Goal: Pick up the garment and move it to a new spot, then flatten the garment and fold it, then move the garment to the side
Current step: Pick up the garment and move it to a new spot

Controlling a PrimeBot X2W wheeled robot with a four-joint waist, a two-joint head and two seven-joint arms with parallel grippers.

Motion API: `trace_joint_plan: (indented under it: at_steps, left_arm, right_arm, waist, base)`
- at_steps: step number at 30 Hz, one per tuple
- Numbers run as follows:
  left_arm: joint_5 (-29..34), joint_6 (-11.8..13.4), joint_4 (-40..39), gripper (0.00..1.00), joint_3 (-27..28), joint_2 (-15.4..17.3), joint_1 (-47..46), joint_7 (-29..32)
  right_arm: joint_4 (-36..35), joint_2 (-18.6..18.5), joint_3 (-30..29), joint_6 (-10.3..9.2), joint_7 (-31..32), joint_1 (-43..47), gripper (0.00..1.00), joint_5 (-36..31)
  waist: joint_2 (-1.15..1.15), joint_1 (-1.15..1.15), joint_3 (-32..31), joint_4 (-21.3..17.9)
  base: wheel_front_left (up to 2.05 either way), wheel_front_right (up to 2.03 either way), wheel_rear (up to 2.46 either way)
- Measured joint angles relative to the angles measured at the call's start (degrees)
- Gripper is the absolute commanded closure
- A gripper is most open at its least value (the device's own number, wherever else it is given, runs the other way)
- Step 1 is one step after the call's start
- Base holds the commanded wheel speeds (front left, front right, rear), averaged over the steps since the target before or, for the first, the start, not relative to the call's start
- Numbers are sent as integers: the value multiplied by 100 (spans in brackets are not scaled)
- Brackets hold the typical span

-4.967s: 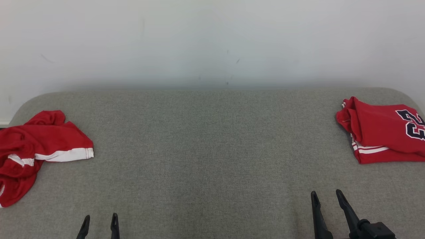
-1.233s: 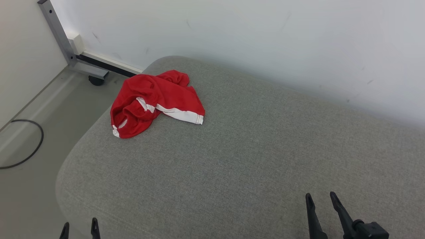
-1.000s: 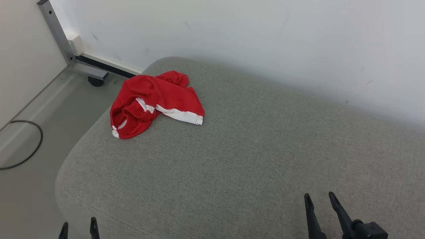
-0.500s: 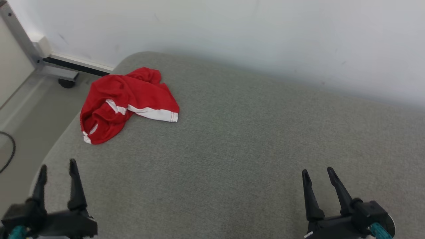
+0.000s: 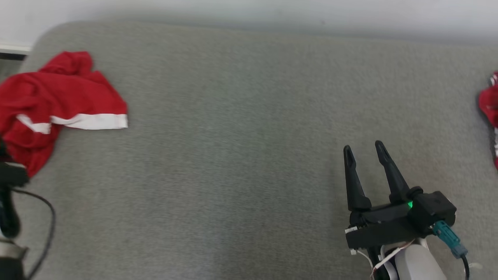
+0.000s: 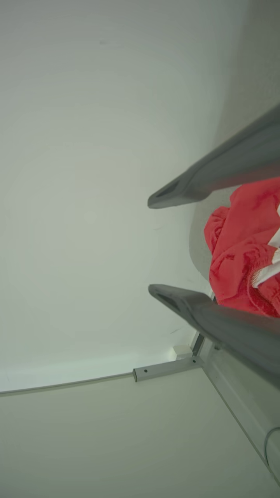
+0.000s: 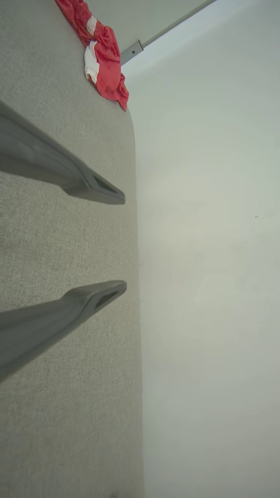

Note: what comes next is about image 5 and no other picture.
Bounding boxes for white baseboard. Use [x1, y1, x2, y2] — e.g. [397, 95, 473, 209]
[0, 44, 32, 54]

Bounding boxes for red shirt with white tag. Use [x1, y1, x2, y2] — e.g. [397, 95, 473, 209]
[479, 71, 498, 170]

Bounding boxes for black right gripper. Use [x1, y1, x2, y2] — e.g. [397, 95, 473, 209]
[343, 140, 424, 250]

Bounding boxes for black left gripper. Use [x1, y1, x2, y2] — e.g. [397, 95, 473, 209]
[0, 136, 30, 238]

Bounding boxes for teal right camera connector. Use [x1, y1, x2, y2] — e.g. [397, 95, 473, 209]
[433, 220, 468, 259]

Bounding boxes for white red wire bundle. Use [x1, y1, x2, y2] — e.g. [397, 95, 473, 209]
[351, 239, 416, 280]

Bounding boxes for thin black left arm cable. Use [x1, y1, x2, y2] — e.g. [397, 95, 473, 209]
[11, 188, 56, 280]

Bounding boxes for red shorts with white stripe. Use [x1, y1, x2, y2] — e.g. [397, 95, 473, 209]
[0, 51, 128, 178]

